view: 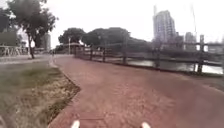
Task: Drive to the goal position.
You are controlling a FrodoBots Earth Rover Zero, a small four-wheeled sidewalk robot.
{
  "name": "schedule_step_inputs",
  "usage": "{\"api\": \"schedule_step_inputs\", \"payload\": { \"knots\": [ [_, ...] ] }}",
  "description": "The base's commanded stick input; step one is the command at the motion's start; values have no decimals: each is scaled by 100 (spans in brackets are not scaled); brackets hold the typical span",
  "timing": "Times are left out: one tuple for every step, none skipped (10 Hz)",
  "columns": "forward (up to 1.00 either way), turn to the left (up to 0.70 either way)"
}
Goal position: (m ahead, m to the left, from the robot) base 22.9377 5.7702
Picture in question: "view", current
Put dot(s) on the pole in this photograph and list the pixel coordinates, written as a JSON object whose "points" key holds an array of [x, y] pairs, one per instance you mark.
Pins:
{"points": [[69, 45]]}

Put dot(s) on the tall tree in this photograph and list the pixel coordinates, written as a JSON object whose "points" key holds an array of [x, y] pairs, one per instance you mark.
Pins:
{"points": [[31, 20]]}

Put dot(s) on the water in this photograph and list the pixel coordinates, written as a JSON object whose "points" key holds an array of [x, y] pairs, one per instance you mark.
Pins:
{"points": [[173, 65]]}

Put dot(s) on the red brick path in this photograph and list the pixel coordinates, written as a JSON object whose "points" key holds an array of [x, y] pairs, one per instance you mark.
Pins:
{"points": [[126, 93]]}

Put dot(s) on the tall grey building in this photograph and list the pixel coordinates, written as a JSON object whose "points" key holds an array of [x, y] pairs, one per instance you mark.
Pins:
{"points": [[164, 26]]}

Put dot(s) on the low building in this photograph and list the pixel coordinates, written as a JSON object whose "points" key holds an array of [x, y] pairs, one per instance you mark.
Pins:
{"points": [[190, 39]]}

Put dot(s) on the grass patch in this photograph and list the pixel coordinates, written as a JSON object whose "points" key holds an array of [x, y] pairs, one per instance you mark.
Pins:
{"points": [[26, 90]]}

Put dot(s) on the group of dark trees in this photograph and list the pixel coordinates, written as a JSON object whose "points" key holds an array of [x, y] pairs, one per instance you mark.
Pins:
{"points": [[106, 37]]}

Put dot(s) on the white railing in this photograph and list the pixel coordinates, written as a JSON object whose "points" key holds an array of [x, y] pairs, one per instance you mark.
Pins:
{"points": [[11, 50]]}

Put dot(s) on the wooden railing fence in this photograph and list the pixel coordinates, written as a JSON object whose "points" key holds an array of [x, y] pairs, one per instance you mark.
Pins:
{"points": [[156, 59]]}

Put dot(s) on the robot's own part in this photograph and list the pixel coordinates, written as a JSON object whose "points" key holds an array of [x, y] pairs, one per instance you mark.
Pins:
{"points": [[75, 124], [145, 125]]}

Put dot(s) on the grey road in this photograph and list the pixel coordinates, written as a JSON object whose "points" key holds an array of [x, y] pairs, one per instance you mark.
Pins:
{"points": [[20, 59]]}

